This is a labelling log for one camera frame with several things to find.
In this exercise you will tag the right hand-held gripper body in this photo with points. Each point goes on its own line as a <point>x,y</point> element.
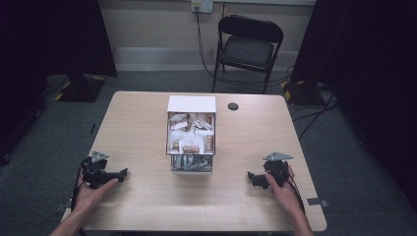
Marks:
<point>278,168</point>

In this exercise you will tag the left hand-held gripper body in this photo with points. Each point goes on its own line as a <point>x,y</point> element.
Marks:
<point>95,170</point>

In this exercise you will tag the person's left hand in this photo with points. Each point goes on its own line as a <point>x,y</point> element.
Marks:
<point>88,196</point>

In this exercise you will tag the person's right hand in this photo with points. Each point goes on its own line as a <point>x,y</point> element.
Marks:
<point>286,196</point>

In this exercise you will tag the grey tape strip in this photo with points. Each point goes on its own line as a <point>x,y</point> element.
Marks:
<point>317,201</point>

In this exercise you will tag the small clear drawer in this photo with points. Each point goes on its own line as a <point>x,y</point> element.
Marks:
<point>191,168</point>

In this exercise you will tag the pile of silver packets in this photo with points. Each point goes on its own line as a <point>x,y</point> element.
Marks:
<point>191,163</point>

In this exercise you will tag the black table grommet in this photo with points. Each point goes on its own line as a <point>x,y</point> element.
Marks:
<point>233,106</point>

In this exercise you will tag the pile of white brown packets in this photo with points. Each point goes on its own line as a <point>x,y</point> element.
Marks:
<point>190,137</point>

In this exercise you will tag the large clear drawer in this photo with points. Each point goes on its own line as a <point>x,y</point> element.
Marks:
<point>191,134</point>

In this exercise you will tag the black stand base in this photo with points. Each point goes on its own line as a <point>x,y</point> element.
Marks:
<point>80,88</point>
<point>303,93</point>

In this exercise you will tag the white drawer cabinet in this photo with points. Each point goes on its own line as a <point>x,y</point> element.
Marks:
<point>191,104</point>

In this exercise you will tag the black folding chair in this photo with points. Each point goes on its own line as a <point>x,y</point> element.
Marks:
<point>247,49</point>

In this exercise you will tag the dark curtain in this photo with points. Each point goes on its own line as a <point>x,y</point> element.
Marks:
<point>367,65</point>
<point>49,36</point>

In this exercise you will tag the white wall socket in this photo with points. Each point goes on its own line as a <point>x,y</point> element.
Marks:
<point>202,6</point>

